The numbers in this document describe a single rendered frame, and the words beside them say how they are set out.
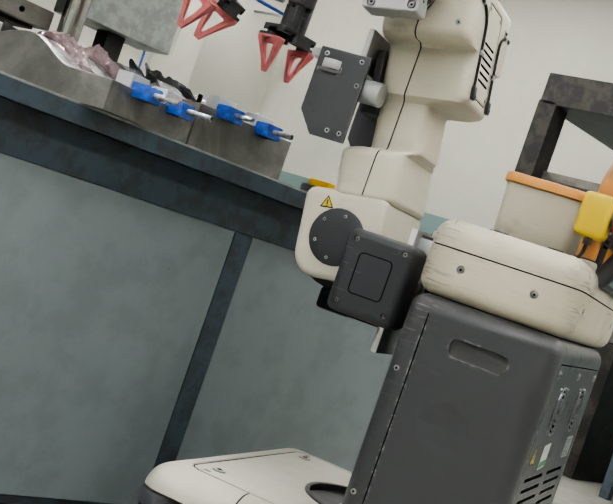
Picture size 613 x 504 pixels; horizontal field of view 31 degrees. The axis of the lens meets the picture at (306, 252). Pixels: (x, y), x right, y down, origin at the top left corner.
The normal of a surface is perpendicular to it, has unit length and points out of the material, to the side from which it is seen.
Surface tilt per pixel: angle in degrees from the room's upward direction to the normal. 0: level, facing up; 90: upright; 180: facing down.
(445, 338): 90
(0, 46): 90
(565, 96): 90
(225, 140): 90
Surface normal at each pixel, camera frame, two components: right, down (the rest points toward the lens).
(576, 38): -0.63, -0.22
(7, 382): 0.66, 0.24
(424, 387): -0.37, -0.12
